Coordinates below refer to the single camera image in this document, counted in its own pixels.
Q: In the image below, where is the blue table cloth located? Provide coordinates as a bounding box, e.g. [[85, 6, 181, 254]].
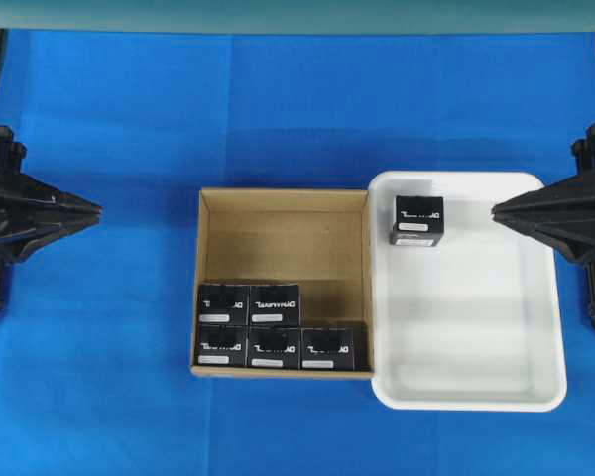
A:
[[0, 30, 595, 475]]

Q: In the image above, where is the black box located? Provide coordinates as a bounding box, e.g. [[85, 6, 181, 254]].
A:
[[300, 325, 369, 372], [193, 324, 248, 368], [247, 326, 301, 370], [390, 195, 445, 247], [197, 284, 249, 326], [248, 284, 301, 327]]

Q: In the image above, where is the black box in tray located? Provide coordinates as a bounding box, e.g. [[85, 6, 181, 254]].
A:
[[390, 195, 445, 247]]

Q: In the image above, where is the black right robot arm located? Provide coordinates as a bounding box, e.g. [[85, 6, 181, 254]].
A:
[[492, 124, 595, 329]]

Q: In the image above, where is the brown cardboard box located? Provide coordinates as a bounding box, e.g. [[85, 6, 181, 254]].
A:
[[189, 188, 374, 380]]

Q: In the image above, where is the white plastic tray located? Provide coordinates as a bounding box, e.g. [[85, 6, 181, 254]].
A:
[[369, 171, 567, 412]]

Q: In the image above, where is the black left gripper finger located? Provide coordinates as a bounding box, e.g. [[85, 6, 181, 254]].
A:
[[14, 214, 101, 262], [22, 174, 103, 214]]

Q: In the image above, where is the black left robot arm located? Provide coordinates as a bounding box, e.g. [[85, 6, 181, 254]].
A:
[[0, 29, 102, 311]]

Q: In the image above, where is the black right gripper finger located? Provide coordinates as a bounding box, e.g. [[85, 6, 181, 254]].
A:
[[491, 177, 575, 216], [493, 213, 583, 265]]

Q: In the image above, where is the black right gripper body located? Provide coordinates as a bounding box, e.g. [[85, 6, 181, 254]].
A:
[[555, 124, 595, 265]]

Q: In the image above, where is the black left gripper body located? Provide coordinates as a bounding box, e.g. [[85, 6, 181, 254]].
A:
[[0, 126, 44, 261]]

